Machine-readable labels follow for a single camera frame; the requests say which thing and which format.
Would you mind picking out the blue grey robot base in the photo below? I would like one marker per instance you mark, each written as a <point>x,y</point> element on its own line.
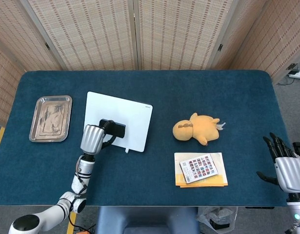
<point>140,219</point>

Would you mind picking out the blue tablecloth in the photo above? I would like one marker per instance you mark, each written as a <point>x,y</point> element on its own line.
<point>149,97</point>

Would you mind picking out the clear plastic bag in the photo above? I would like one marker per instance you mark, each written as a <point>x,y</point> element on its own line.
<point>213,215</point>

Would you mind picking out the woven folding screen panel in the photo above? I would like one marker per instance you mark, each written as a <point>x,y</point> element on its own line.
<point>86,36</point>
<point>269,36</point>
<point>179,36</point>
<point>8,61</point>

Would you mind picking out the yellow plush toy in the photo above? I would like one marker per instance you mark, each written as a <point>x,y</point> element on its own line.
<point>186,132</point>

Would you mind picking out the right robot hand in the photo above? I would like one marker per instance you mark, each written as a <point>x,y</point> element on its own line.
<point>288,173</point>

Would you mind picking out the white tablet board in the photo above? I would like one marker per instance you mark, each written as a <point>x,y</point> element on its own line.
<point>120,109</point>

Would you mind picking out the black whiteboard eraser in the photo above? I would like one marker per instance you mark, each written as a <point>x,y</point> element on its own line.
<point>119,131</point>

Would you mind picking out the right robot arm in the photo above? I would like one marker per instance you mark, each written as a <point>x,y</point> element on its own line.
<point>296,209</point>

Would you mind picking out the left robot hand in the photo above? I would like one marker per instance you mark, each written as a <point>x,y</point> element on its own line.
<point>91,139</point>

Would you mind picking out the colourful sticker card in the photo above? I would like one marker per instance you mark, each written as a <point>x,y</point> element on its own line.
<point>198,168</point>

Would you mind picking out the stainless steel tray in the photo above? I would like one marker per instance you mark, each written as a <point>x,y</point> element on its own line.
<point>51,117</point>

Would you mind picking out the black screen hinge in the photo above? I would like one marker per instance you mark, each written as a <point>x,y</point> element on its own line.
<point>292,66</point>
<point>220,47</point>
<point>46,45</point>

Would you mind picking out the white power strip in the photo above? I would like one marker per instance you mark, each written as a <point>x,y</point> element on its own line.
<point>298,73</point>

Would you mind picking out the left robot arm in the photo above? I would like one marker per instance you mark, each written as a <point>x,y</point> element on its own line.
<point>79,180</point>

